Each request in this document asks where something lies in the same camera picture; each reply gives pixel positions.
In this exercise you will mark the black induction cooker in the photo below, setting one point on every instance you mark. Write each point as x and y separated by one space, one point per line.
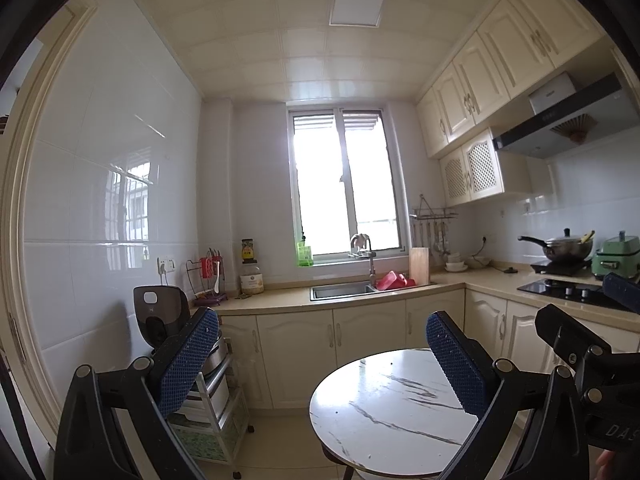
560 266

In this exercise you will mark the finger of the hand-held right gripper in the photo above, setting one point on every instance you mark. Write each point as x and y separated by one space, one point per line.
622 290
565 327

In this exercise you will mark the cream door frame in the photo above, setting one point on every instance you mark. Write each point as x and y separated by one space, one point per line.
30 210

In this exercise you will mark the beige kitchen countertop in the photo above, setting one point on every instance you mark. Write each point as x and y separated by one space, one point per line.
280 304

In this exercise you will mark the black rice cooker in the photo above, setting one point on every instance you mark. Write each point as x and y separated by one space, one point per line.
160 310

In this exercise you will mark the cream lower kitchen cabinets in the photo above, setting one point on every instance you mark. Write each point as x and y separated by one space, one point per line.
295 355

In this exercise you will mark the grey range hood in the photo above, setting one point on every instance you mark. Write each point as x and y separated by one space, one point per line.
555 132

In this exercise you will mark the large glass jar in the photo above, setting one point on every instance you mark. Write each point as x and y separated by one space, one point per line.
252 281

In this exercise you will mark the white wall socket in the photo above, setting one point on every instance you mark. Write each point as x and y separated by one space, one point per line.
166 265

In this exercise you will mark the cream lattice door cabinet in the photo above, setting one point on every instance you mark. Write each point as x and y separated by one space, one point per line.
480 170

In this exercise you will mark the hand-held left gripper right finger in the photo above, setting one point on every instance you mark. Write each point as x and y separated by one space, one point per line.
457 365

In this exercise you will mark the yellow black bottle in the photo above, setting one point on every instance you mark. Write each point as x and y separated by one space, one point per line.
248 251

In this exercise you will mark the wooden cutting board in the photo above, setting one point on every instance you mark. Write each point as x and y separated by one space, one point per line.
420 265

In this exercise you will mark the white framed window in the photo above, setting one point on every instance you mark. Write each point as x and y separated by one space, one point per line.
345 185

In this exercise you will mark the steel kitchen sink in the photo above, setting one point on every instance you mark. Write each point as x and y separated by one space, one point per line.
340 291

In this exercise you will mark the white rolling storage trolley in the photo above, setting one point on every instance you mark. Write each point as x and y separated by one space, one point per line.
220 425

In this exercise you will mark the red plastic basin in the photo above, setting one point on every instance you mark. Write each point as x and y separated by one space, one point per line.
395 281

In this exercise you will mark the person's right hand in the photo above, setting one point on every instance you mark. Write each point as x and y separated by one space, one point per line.
606 467

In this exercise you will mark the round white marble table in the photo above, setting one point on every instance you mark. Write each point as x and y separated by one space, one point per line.
390 410

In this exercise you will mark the black glass gas hob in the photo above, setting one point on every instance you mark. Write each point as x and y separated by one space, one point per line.
560 290

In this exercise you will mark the black wok with lid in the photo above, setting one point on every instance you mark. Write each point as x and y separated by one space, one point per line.
567 249

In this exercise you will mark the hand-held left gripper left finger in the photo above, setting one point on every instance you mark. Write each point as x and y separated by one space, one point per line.
187 360

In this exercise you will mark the green soap bottle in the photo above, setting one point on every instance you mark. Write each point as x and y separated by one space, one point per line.
305 255

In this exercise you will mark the stack of white bowls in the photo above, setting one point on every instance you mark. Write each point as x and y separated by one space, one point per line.
456 262

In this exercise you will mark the wall rack with hanging utensils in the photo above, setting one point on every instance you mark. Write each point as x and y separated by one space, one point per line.
432 217

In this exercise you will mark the cream upper kitchen cabinets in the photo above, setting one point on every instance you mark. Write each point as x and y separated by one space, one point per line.
500 60

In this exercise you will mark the green electric pot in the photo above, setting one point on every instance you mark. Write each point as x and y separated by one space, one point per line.
617 257

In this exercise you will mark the cream kitchen cabinets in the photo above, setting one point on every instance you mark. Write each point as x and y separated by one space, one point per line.
500 60
295 355

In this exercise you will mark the knife rack with red tools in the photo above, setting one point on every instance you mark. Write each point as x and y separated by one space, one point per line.
207 272

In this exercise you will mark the chrome kitchen faucet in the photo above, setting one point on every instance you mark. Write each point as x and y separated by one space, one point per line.
371 265

